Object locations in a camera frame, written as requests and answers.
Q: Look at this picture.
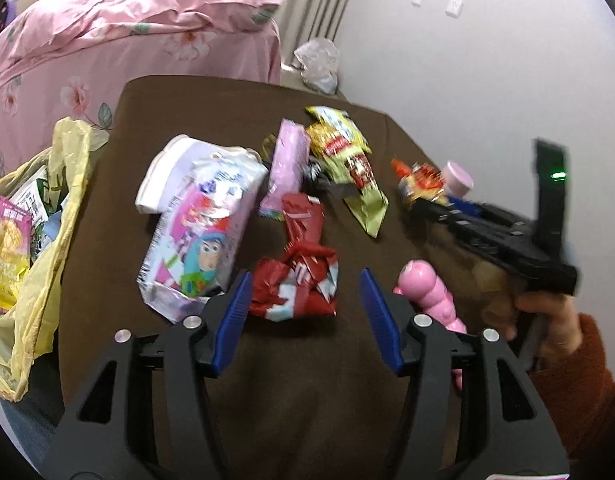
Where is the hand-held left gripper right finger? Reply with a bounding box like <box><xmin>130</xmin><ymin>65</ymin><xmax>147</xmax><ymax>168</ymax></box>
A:
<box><xmin>360</xmin><ymin>267</ymin><xmax>572</xmax><ymax>480</ymax></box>

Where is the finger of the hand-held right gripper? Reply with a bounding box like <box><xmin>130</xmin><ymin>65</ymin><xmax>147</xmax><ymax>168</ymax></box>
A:
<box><xmin>411</xmin><ymin>199</ymin><xmax>489</xmax><ymax>242</ymax></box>
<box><xmin>436</xmin><ymin>194</ymin><xmax>494</xmax><ymax>217</ymax></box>

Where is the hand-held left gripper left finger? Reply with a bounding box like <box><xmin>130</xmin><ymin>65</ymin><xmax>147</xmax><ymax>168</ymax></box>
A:
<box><xmin>45</xmin><ymin>269</ymin><xmax>254</xmax><ymax>480</ymax></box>

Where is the red yellow snack packet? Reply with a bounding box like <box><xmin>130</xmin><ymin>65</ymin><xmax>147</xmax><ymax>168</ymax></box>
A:
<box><xmin>390</xmin><ymin>156</ymin><xmax>455</xmax><ymax>211</ymax></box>

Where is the red wrapper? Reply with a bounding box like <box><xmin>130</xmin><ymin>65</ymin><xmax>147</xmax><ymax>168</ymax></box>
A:
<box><xmin>248</xmin><ymin>191</ymin><xmax>339</xmax><ymax>322</ymax></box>

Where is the cartoon printed foil packet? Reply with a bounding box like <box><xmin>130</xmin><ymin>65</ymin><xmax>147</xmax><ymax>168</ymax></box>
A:
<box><xmin>138</xmin><ymin>146</ymin><xmax>269</xmax><ymax>325</ymax></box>

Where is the white purple paper cup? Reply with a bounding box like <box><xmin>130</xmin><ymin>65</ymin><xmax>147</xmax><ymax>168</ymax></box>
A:
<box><xmin>135</xmin><ymin>134</ymin><xmax>223</xmax><ymax>216</ymax></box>

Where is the yellow plastic bag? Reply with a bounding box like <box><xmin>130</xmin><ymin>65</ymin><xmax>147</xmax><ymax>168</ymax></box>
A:
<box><xmin>0</xmin><ymin>117</ymin><xmax>111</xmax><ymax>403</ymax></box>

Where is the green white snack packet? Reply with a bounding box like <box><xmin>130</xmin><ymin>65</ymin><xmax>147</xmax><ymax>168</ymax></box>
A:
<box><xmin>10</xmin><ymin>165</ymin><xmax>63</xmax><ymax>221</ymax></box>

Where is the yellow pink snack packet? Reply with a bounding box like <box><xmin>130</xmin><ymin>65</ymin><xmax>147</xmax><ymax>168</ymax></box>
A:
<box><xmin>0</xmin><ymin>196</ymin><xmax>32</xmax><ymax>313</ymax></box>

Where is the person's right forearm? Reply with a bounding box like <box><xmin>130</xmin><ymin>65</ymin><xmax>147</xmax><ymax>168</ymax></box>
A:
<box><xmin>522</xmin><ymin>312</ymin><xmax>615</xmax><ymax>476</ymax></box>

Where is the person's right hand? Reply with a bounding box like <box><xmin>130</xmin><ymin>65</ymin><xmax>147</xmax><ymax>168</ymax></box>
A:
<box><xmin>481</xmin><ymin>291</ymin><xmax>584</xmax><ymax>364</ymax></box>

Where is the pink bottle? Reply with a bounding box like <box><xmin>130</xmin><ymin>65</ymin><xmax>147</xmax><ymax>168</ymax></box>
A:
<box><xmin>440</xmin><ymin>161</ymin><xmax>475</xmax><ymax>201</ymax></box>

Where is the pink caterpillar toy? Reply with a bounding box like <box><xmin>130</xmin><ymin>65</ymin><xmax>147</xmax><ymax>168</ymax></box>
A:
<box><xmin>392</xmin><ymin>258</ymin><xmax>469</xmax><ymax>391</ymax></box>

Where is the small yellow green packet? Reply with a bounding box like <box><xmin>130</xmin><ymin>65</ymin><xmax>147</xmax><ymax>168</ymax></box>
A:
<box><xmin>306</xmin><ymin>105</ymin><xmax>372</xmax><ymax>183</ymax></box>

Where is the white plastic bag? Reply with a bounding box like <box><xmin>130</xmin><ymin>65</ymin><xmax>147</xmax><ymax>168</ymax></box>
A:
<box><xmin>292</xmin><ymin>36</ymin><xmax>341</xmax><ymax>96</ymax></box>

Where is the person's blue jeans leg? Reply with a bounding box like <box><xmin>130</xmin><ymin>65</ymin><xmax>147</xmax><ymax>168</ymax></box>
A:
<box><xmin>0</xmin><ymin>355</ymin><xmax>63</xmax><ymax>466</ymax></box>

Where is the pink floral quilt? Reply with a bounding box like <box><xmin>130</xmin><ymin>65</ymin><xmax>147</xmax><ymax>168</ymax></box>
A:
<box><xmin>0</xmin><ymin>0</ymin><xmax>283</xmax><ymax>186</ymax></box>

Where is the pink floral duvet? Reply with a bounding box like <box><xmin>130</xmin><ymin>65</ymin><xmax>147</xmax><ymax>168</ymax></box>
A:
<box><xmin>0</xmin><ymin>0</ymin><xmax>283</xmax><ymax>91</ymax></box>

